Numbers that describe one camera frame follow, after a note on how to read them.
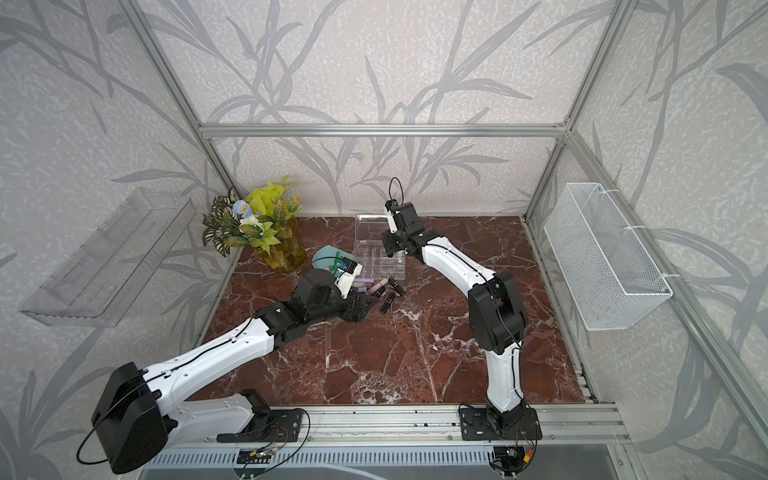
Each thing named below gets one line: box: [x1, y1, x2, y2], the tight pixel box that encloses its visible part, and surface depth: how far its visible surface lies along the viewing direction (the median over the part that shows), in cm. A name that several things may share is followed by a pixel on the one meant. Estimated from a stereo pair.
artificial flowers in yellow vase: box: [202, 177, 307, 272], surface depth 91 cm
